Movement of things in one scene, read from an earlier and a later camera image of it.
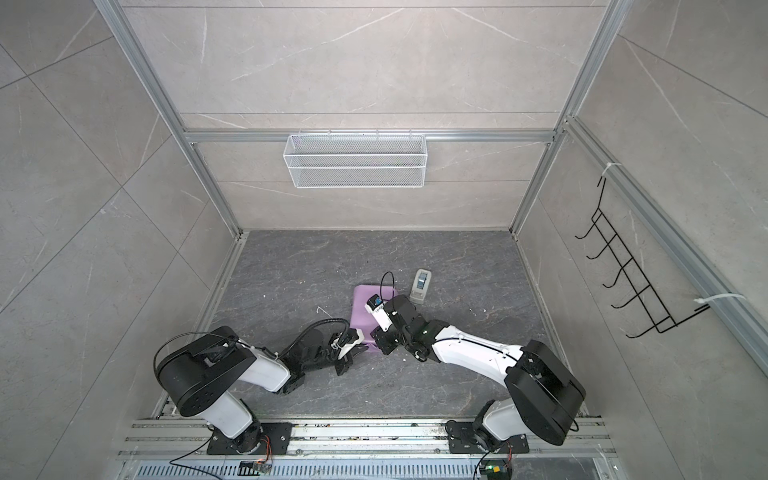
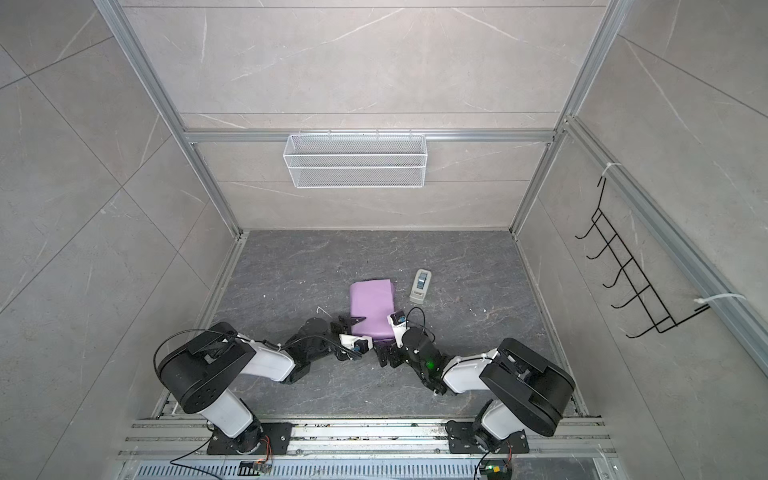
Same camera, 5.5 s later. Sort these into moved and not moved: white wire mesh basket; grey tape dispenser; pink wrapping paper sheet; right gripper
Moved: right gripper
Not moved: white wire mesh basket; grey tape dispenser; pink wrapping paper sheet
